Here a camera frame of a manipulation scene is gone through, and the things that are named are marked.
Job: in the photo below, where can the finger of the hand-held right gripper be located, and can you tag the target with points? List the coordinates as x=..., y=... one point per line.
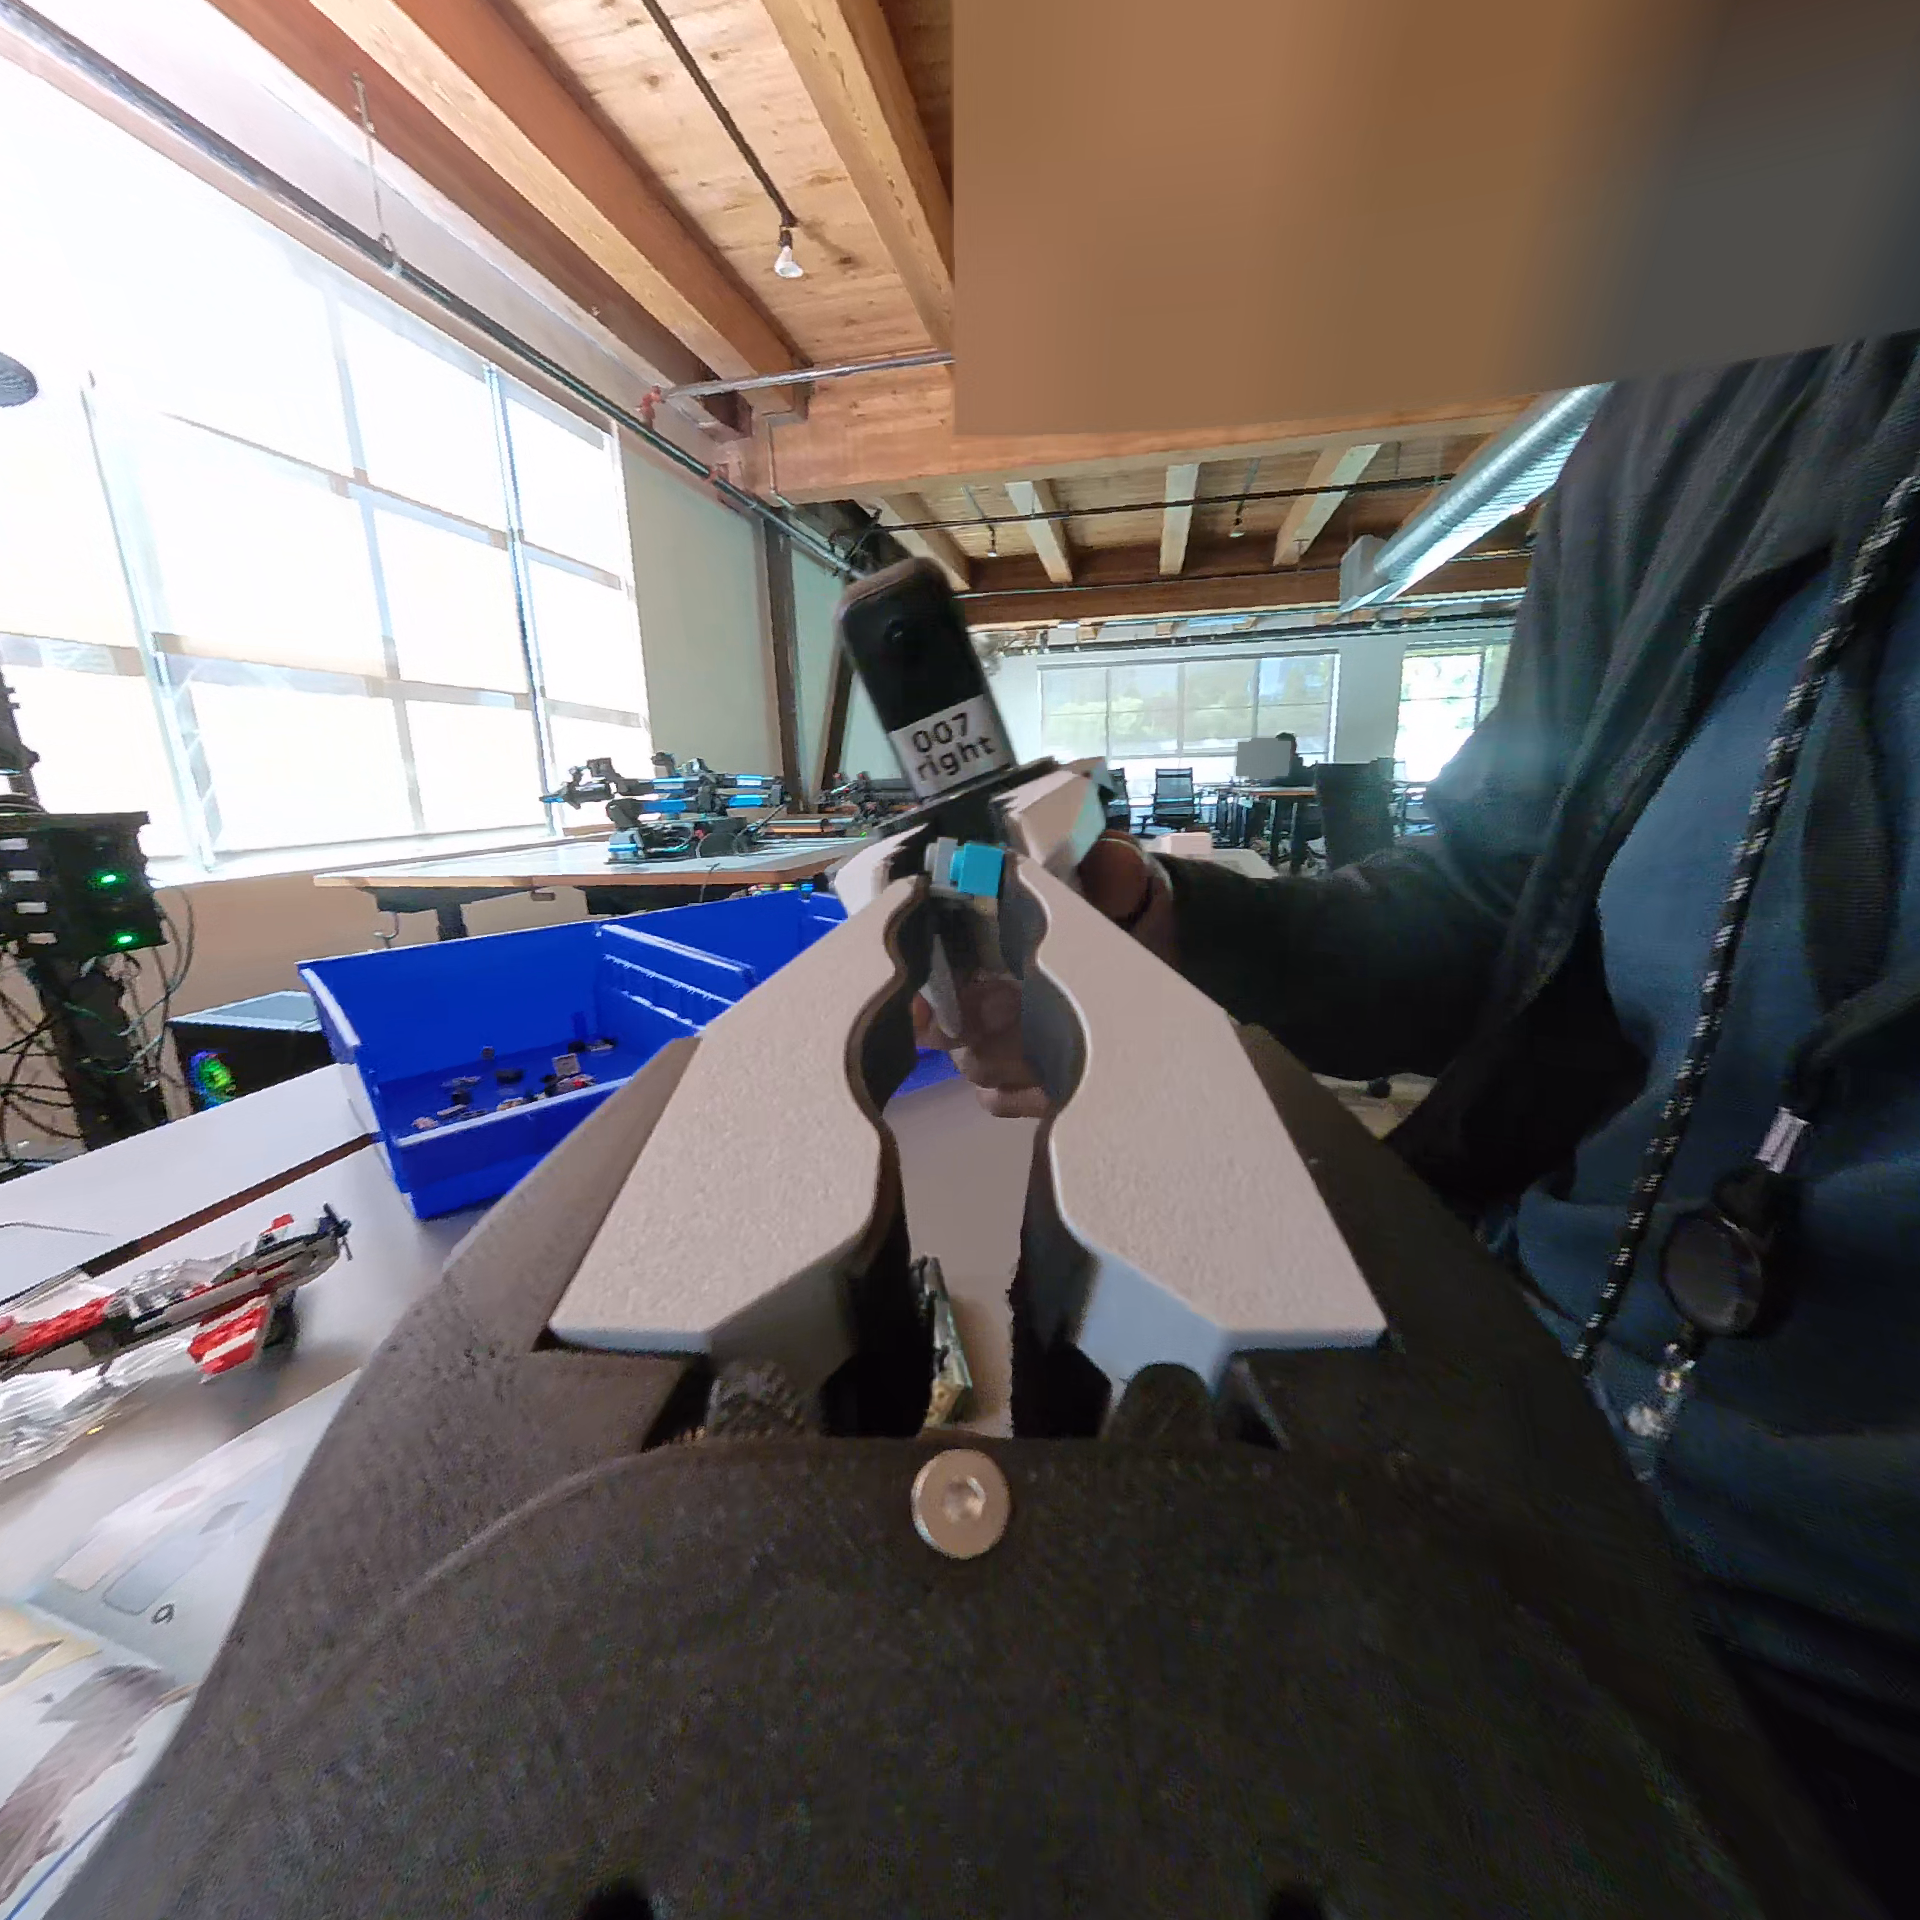
x=886, y=863
x=1070, y=834

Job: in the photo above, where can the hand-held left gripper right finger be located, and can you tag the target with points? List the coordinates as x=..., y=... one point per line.
x=1200, y=1200

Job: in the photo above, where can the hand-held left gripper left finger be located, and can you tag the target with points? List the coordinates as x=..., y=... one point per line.
x=721, y=1200

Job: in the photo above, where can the teal toy brick plate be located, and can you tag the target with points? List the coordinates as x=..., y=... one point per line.
x=968, y=877

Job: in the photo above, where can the grey desk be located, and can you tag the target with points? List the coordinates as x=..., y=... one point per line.
x=968, y=1185

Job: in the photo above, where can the person's right hand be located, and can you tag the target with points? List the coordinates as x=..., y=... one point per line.
x=998, y=1049

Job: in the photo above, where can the blue robot arms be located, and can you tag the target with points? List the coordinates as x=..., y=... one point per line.
x=673, y=803

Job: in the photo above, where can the loose toy bricks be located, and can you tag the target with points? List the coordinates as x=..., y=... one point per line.
x=517, y=1083

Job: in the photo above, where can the wooden workshop table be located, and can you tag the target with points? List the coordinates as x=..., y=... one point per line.
x=600, y=863

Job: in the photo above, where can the hanging light bulb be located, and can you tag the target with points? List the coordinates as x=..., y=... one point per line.
x=789, y=260

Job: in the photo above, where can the lit computer tower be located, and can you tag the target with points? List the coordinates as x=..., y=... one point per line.
x=239, y=1065

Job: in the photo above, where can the red grey toy plane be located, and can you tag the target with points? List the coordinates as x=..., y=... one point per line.
x=210, y=1304

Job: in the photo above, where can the person's torso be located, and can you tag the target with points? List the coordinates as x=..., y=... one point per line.
x=1771, y=974

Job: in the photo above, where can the large window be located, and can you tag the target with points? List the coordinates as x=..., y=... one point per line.
x=301, y=600

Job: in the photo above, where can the instruction booklet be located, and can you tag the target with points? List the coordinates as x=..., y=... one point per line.
x=164, y=1547

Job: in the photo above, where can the clear plastic bag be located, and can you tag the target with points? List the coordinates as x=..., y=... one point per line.
x=61, y=1424

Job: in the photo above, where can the black floor lamp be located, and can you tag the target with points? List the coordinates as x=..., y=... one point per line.
x=13, y=384

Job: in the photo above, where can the silver ventilation duct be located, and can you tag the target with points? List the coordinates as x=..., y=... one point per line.
x=1470, y=505

